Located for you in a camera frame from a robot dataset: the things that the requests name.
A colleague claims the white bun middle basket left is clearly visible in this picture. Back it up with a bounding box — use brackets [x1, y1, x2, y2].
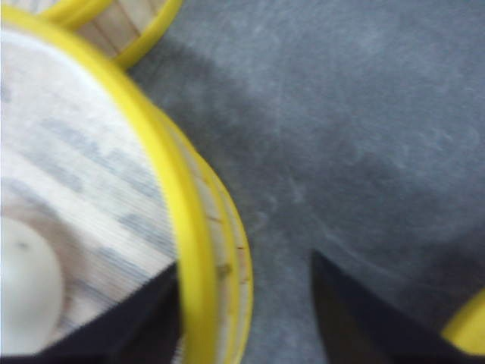
[1, 218, 64, 356]

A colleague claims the steamer basket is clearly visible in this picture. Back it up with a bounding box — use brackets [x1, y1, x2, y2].
[27, 0, 183, 69]
[1, 20, 253, 363]

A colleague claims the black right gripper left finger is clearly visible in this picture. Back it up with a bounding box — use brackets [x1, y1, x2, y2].
[36, 264, 181, 363]

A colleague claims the woven bamboo steamer lid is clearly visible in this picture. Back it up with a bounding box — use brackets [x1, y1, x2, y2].
[442, 289, 485, 356]

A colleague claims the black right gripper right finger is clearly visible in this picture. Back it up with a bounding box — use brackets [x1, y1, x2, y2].
[311, 250, 477, 363]

